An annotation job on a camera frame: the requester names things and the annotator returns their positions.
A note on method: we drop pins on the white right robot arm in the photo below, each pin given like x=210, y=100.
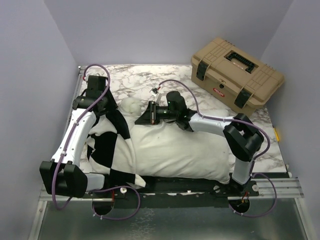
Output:
x=243, y=137

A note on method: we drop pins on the black and white checkered pillowcase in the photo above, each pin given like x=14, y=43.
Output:
x=110, y=150

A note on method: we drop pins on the black front mounting rail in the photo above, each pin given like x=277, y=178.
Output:
x=162, y=192

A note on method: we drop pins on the white pillow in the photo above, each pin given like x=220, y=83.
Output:
x=164, y=150

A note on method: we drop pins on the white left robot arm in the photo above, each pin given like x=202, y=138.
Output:
x=62, y=175

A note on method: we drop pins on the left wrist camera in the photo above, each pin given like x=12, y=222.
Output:
x=96, y=85

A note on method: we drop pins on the aluminium left side rail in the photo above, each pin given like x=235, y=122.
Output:
x=75, y=95

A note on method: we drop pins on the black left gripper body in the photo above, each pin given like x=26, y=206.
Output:
x=109, y=102

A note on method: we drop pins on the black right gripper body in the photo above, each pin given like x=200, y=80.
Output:
x=163, y=113

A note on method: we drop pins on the tan plastic toolbox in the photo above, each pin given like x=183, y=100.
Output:
x=237, y=79

